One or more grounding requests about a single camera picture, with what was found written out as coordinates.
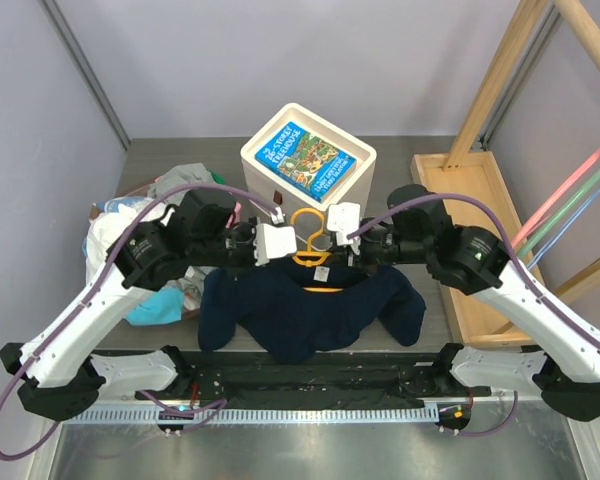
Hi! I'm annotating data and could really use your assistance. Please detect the grey cloth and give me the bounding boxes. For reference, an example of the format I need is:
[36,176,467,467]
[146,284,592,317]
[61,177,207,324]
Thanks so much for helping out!
[147,163,214,198]

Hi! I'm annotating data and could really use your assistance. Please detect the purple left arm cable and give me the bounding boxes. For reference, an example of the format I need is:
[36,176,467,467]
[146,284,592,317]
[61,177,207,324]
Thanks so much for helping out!
[0,183,284,461]

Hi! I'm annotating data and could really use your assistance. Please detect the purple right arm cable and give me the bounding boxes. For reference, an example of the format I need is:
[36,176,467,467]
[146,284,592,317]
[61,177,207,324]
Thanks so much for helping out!
[347,193,600,436]

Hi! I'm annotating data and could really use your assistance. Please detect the white cloth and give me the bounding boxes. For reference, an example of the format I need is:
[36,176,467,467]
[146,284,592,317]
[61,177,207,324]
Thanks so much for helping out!
[82,196,150,282]

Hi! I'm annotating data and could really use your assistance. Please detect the navy blue t shirt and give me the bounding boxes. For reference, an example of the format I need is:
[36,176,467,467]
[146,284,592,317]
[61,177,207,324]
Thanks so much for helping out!
[197,259,426,364]

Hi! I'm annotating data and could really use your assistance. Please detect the white slotted cable duct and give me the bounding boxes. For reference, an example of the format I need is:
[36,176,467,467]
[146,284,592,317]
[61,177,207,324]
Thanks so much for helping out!
[66,403,439,427]

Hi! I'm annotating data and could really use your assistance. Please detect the blue hanger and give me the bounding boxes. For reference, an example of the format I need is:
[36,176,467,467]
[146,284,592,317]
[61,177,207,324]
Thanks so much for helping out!
[527,167,600,266]

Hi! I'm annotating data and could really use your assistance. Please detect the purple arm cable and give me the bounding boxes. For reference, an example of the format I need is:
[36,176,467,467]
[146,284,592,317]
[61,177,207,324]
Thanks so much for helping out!
[0,183,284,461]
[347,193,600,436]

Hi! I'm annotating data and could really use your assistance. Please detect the wooden clothes rack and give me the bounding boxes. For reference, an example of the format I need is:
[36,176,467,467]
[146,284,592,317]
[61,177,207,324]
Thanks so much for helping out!
[411,1,600,329]

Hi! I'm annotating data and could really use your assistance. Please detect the light blue cloth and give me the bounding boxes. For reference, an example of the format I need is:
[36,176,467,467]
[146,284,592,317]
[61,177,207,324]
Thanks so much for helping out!
[125,287,185,327]

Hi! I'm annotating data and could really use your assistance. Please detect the white drawer unit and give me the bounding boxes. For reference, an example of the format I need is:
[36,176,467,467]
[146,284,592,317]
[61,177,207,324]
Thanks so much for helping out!
[240,103,377,217]

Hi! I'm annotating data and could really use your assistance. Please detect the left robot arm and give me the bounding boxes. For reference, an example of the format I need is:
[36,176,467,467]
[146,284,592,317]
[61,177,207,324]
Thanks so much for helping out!
[0,183,261,422]

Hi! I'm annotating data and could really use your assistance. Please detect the pink hanger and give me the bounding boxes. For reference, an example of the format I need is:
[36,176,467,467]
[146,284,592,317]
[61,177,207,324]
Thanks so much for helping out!
[509,132,600,249]

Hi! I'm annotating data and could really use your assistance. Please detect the yellow hanger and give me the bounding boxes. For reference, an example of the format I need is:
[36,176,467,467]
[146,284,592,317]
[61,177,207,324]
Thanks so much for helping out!
[290,207,330,268]

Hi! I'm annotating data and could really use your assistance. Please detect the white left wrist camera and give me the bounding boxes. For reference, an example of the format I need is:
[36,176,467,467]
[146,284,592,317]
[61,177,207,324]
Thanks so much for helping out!
[253,207,298,267]

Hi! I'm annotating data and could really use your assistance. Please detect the blue treehouse paperback book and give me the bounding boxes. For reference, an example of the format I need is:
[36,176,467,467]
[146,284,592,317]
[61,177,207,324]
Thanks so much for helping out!
[255,122,357,202]

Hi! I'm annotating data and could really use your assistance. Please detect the green cloth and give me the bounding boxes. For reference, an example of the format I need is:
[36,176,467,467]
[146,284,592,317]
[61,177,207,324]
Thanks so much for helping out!
[209,171,226,185]

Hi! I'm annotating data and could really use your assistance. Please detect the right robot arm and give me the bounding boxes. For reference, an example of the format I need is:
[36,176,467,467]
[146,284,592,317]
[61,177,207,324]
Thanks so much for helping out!
[337,184,600,422]

